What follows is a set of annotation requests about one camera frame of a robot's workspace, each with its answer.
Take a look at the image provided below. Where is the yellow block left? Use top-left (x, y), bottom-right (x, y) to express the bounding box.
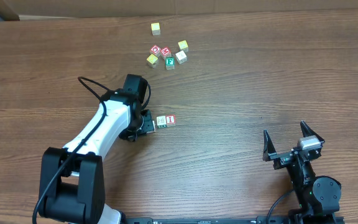
top-left (147, 54), bottom-right (159, 68)

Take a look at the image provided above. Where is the far yellow wooden block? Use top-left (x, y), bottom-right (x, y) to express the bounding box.
top-left (150, 22), bottom-right (161, 35)

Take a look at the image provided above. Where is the yellow block right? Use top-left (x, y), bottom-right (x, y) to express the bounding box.
top-left (178, 40), bottom-right (189, 52)

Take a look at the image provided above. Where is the cardboard wall panel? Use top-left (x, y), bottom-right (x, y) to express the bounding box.
top-left (0, 0), bottom-right (358, 20)

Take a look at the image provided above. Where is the plain white wooden block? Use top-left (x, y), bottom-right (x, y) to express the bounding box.
top-left (175, 50), bottom-right (188, 64)

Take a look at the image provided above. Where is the white blue picture block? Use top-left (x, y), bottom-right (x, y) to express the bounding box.
top-left (152, 120), bottom-right (156, 133)

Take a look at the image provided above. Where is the red M block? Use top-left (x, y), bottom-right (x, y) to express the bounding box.
top-left (160, 47), bottom-right (172, 60)

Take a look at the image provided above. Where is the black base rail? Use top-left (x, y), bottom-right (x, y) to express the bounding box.
top-left (68, 216), bottom-right (345, 224)

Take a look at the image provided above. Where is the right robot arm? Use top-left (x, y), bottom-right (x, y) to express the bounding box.
top-left (263, 121), bottom-right (344, 223)

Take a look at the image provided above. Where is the green F block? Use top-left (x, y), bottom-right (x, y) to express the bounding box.
top-left (165, 57), bottom-right (175, 70)

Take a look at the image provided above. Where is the red I block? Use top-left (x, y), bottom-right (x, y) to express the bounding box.
top-left (165, 114), bottom-right (176, 127)

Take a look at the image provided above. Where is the white green picture block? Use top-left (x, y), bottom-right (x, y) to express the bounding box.
top-left (156, 116), bottom-right (167, 128)

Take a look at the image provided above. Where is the red O block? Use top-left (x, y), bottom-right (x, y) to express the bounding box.
top-left (150, 45), bottom-right (161, 57)

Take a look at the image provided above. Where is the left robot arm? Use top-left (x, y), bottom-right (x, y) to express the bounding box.
top-left (32, 74), bottom-right (155, 224)

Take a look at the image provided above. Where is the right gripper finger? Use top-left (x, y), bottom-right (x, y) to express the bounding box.
top-left (300, 120), bottom-right (324, 144)
top-left (262, 129), bottom-right (277, 161)

